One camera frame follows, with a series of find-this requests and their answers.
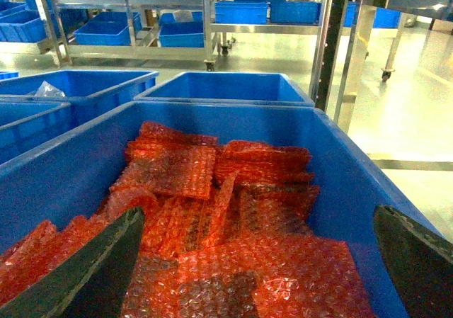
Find red bubble wrap bags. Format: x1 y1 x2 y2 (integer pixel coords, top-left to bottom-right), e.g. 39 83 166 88
1 121 374 317

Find steel shelving rack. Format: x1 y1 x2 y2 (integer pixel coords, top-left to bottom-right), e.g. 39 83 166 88
309 0 376 132

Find blue bin with plastic bag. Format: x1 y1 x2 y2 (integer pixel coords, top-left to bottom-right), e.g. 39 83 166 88
1 69 159 126

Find blue bin with red bags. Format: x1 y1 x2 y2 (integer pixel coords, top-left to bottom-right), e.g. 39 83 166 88
1 101 432 317

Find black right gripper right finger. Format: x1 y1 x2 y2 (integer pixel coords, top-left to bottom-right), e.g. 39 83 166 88
373 205 452 317

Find stainless steel table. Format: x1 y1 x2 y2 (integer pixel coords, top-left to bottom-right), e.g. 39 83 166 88
360 0 453 84

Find blue bin rear right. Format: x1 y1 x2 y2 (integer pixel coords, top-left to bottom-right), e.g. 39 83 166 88
134 72 314 108

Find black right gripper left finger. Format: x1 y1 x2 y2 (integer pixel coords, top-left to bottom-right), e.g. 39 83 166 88
1 207 145 317

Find blue empty bin front left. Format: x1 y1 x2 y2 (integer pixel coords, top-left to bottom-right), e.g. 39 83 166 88
1 99 72 164

